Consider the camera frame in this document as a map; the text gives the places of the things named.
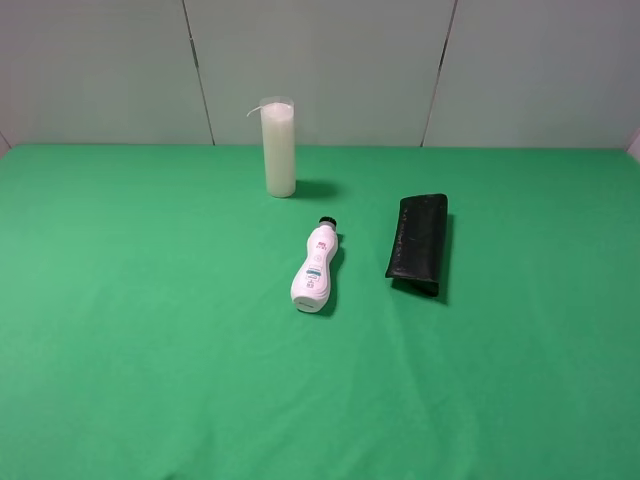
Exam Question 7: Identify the green tablecloth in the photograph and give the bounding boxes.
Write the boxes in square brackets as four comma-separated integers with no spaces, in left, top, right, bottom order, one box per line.
[1,145,639,479]

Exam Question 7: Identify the white plastic bottle black cap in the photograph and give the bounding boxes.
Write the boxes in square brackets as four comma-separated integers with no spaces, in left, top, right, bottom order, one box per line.
[290,216,338,313]

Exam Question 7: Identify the tall white glass candle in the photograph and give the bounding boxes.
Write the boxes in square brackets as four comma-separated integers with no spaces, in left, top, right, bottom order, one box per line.
[247,96,296,198]

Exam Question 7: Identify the black leather glasses case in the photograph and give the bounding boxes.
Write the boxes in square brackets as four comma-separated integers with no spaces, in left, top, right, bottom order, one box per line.
[385,193,448,298]

